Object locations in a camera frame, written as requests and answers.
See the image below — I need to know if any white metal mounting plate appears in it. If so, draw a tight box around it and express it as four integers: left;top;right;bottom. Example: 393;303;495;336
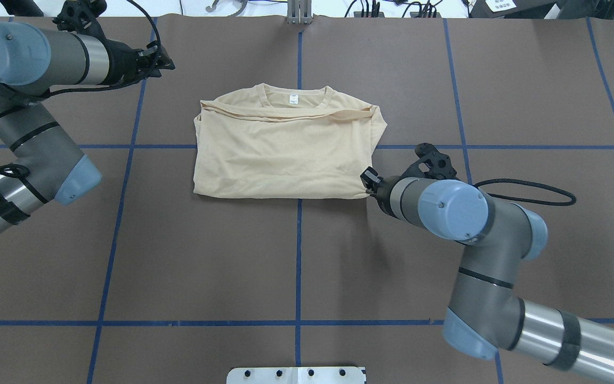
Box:
226;365;367;383

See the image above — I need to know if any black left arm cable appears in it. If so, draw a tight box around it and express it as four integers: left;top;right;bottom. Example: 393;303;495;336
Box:
0;0;161;203

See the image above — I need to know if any grey aluminium camera post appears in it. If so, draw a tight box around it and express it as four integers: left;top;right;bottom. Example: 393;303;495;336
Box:
287;0;313;25

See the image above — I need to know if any beige long-sleeve printed shirt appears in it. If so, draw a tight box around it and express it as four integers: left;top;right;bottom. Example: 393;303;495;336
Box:
192;83;387;199

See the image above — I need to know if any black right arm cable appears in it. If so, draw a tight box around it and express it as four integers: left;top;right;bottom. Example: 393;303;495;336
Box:
472;178;577;206

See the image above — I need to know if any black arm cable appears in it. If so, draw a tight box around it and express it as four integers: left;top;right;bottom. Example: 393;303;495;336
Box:
0;0;161;203
472;178;577;206

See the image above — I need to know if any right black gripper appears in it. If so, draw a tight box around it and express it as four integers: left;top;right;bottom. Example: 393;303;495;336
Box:
360;167;399;214

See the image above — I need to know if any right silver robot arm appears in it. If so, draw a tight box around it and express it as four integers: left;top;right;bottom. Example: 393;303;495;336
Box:
361;167;614;383

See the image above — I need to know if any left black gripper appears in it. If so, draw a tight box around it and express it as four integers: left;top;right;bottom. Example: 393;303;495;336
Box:
106;42;175;86

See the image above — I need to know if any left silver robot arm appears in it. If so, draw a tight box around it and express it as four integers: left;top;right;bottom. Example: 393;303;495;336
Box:
0;21;175;234

